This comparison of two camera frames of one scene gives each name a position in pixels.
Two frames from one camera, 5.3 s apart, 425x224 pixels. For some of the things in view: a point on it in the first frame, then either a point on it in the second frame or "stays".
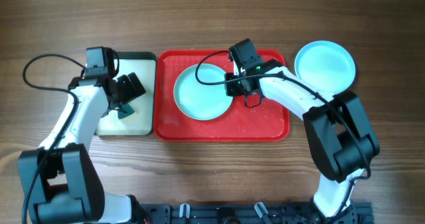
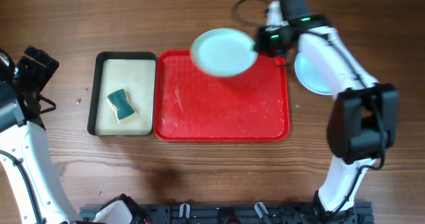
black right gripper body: x=235 y=88 to x=271 y=42
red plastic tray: x=269 y=122 stays
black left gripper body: x=127 y=94 to x=33 y=72
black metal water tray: x=141 y=123 stays
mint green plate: x=200 y=102 to x=224 y=52
